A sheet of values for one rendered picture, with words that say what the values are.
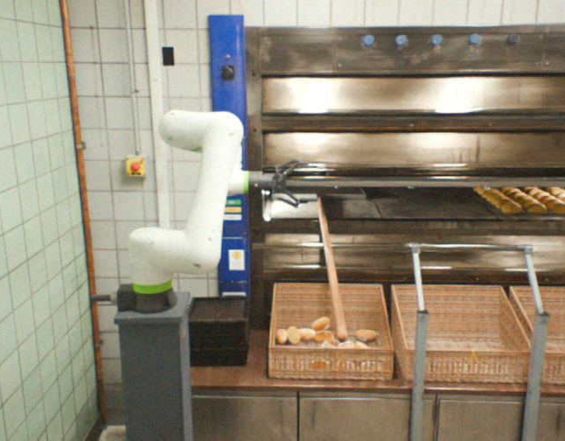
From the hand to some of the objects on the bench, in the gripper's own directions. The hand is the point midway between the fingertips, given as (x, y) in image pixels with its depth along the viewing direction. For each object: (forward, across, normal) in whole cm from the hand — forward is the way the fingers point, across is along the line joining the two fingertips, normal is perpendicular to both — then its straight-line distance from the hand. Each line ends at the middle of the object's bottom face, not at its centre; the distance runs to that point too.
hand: (314, 183), depth 234 cm
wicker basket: (+68, +90, -29) cm, 117 cm away
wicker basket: (+8, +90, -29) cm, 95 cm away
